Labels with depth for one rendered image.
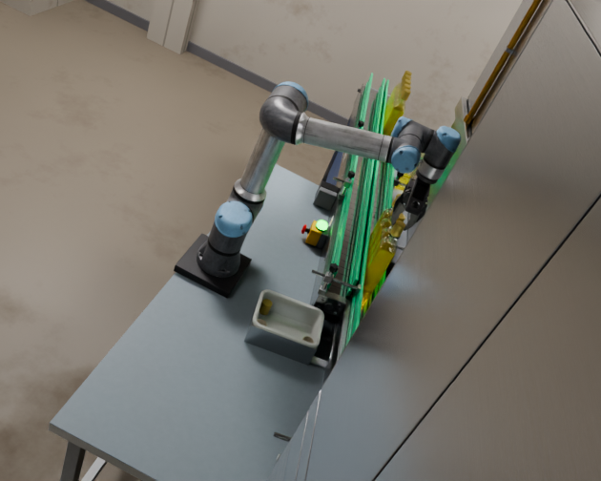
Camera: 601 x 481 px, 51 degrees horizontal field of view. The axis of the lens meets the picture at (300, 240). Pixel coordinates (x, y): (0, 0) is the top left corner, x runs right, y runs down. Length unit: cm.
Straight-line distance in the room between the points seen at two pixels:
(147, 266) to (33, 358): 76
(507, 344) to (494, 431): 7
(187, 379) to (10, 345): 114
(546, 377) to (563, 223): 12
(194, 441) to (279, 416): 27
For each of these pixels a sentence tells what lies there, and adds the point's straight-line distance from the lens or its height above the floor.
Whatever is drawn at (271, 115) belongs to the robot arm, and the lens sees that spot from 185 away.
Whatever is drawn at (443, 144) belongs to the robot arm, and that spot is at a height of 148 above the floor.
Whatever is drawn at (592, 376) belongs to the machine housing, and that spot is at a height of 203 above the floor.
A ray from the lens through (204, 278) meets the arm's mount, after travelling 216.
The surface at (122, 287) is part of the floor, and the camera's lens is 314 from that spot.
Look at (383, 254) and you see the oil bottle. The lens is 212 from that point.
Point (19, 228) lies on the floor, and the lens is 336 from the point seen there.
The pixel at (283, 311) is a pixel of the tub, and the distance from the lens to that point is 214.
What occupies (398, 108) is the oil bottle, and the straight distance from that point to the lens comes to 306.
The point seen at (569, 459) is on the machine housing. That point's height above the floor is 199.
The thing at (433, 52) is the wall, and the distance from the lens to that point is 481.
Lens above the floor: 225
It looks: 37 degrees down
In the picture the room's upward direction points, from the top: 25 degrees clockwise
